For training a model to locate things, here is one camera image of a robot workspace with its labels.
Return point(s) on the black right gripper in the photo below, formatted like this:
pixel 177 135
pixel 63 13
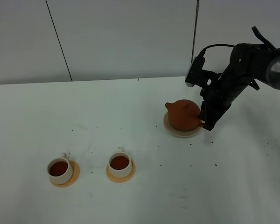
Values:
pixel 219 96

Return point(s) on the brown clay teapot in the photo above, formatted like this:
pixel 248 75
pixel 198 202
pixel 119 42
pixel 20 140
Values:
pixel 183 115

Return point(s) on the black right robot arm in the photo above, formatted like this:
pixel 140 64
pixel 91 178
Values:
pixel 264 60

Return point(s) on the beige round teapot coaster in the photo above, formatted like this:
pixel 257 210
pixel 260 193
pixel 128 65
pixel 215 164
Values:
pixel 177 133

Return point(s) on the right white teacup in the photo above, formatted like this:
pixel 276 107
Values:
pixel 120 165

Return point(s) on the white teacup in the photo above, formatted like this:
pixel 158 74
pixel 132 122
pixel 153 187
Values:
pixel 60 170
pixel 120 165

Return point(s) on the right orange saucer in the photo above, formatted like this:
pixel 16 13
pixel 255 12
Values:
pixel 121 180

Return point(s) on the orange saucer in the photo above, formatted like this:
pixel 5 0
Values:
pixel 121 180
pixel 75 176

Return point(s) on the left orange saucer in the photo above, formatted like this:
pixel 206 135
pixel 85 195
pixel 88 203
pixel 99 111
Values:
pixel 75 176

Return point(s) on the left white teacup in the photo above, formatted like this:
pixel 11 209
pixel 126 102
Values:
pixel 60 170

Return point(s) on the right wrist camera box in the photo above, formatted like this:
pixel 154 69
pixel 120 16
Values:
pixel 198 76

